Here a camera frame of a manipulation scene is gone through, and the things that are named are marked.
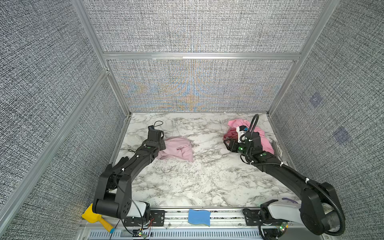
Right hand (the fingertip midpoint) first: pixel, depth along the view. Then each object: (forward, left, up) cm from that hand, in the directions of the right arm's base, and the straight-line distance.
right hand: (226, 140), depth 86 cm
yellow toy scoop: (-36, +69, -14) cm, 79 cm away
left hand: (+2, +40, -4) cm, 40 cm away
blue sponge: (-36, +16, -14) cm, 42 cm away
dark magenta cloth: (+13, -6, -9) cm, 17 cm away
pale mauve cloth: (-1, +29, -6) cm, 29 cm away
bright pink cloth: (+21, -11, -8) cm, 25 cm away
